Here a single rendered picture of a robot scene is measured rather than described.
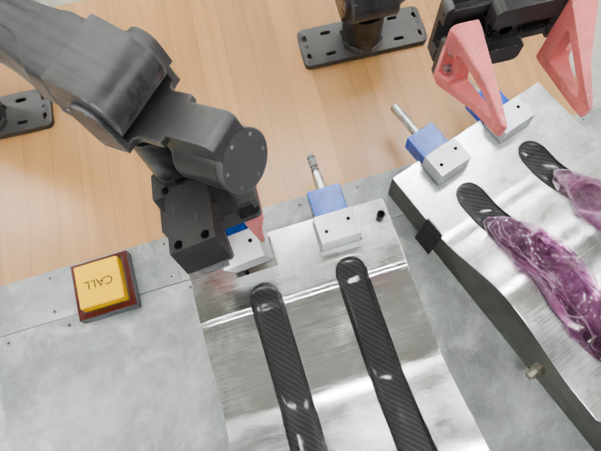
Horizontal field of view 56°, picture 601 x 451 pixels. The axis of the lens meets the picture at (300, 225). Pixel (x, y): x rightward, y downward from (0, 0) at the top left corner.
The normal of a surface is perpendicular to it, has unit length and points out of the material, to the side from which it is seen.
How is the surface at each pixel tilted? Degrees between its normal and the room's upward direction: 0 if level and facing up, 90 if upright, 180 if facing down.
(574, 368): 11
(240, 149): 68
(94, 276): 0
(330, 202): 0
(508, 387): 0
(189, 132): 22
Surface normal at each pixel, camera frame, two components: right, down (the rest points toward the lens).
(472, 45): 0.05, 0.04
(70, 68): 0.11, -0.26
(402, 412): -0.18, -0.70
